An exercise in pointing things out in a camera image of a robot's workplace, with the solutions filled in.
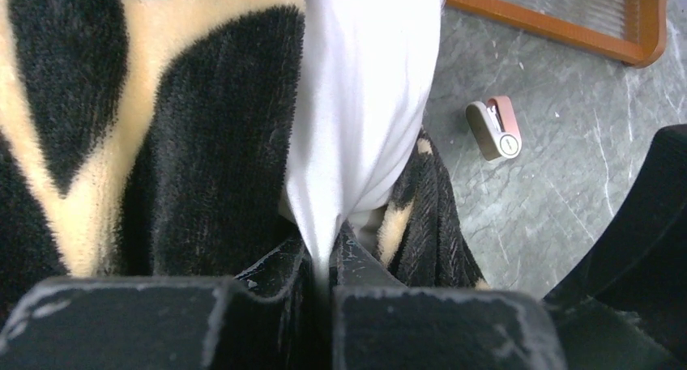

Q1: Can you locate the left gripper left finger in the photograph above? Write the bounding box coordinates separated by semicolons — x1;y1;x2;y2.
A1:
1;239;309;369

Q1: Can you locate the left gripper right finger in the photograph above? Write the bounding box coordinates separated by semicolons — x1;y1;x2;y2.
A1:
331;225;567;370

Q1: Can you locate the black pillowcase with beige flowers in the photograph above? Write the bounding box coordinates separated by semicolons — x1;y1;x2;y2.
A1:
1;0;488;319

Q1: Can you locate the white pillow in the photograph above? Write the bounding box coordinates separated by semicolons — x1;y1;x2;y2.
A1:
285;0;445;274

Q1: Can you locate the small pink white clip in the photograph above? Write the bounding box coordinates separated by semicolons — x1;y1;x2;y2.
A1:
465;96;523;161

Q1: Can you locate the wooden two-tier shelf rack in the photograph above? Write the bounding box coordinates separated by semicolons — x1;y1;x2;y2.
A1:
446;0;668;68

